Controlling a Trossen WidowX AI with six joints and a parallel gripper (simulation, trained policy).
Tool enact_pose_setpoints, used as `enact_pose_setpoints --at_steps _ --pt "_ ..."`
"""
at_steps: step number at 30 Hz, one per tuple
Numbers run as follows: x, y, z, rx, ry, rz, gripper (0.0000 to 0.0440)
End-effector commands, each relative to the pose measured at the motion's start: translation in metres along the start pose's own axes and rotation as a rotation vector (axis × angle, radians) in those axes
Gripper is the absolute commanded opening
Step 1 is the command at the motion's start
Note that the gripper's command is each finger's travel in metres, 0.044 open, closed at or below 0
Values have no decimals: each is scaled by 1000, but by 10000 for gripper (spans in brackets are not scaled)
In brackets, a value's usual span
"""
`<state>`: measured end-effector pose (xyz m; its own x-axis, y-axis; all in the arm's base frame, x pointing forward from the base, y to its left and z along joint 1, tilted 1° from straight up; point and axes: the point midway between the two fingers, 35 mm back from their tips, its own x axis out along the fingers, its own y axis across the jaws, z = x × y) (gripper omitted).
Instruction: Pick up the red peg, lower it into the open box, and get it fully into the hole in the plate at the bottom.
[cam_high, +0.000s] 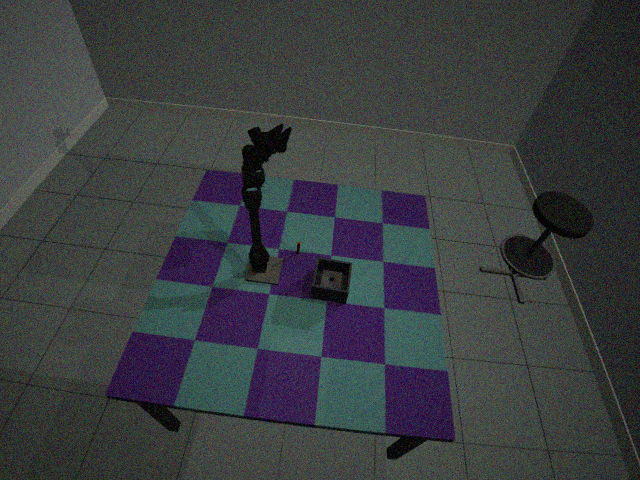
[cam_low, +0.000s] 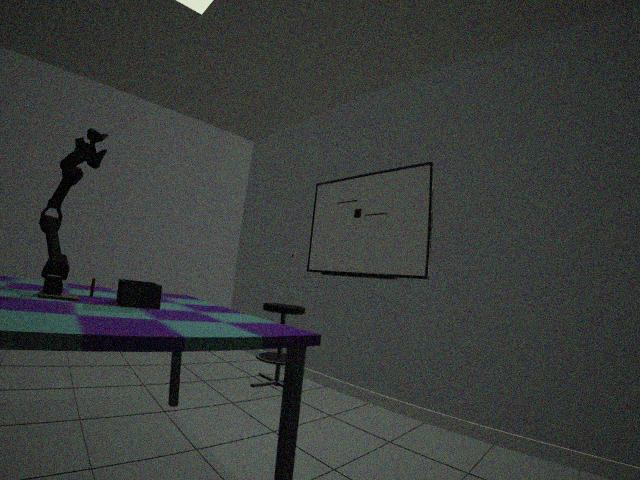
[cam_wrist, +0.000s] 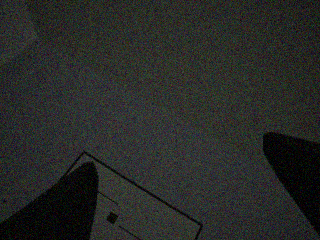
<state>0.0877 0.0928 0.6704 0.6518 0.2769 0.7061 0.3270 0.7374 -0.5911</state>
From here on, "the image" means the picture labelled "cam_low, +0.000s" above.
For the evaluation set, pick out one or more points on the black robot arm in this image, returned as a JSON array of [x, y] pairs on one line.
[[57, 263]]

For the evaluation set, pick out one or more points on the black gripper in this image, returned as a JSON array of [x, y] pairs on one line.
[[92, 158]]

